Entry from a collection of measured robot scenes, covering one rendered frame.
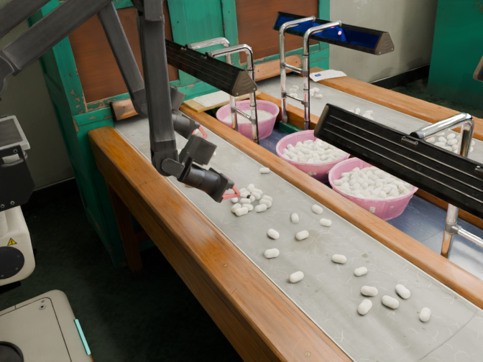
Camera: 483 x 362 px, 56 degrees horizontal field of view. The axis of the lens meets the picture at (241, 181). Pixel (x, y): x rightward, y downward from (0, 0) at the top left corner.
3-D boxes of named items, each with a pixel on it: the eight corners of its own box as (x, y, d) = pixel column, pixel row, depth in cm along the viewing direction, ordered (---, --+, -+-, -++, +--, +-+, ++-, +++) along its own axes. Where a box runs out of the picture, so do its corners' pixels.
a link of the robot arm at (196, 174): (169, 175, 118) (180, 183, 114) (182, 151, 117) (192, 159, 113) (190, 184, 122) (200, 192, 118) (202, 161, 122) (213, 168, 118)
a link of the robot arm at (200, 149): (152, 161, 118) (158, 169, 110) (172, 121, 117) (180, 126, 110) (191, 179, 123) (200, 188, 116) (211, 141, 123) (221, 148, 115)
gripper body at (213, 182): (215, 168, 128) (195, 159, 123) (233, 183, 120) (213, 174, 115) (203, 188, 128) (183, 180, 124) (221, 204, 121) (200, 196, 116)
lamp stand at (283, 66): (308, 145, 182) (307, 30, 159) (279, 130, 197) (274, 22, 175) (344, 132, 190) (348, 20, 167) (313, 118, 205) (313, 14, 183)
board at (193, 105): (198, 113, 198) (197, 110, 197) (182, 103, 209) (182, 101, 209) (261, 94, 212) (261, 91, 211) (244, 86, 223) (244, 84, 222)
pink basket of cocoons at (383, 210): (371, 239, 128) (373, 211, 123) (310, 199, 148) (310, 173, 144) (435, 206, 139) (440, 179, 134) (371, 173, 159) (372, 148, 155)
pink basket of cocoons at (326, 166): (330, 196, 149) (330, 171, 144) (262, 177, 164) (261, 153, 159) (364, 161, 166) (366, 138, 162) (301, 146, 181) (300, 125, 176)
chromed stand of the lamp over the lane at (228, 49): (221, 177, 165) (205, 54, 143) (195, 158, 180) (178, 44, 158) (264, 161, 173) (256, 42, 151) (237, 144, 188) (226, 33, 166)
